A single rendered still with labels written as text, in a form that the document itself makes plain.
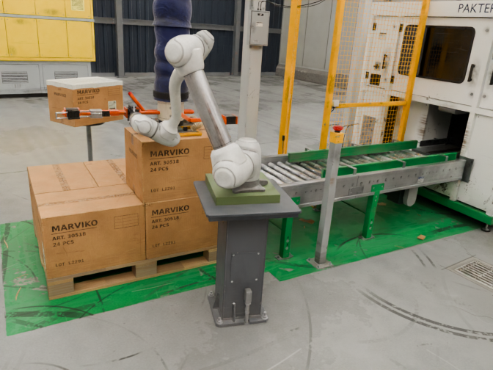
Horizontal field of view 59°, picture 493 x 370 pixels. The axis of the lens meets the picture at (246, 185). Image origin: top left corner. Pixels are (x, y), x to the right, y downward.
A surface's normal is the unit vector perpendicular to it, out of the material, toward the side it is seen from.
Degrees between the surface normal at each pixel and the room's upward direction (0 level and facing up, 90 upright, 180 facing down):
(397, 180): 90
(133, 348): 0
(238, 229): 90
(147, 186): 90
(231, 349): 0
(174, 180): 90
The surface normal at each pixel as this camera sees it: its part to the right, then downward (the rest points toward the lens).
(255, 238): 0.25, 0.35
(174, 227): 0.49, 0.32
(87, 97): 0.83, 0.24
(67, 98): -0.56, 0.25
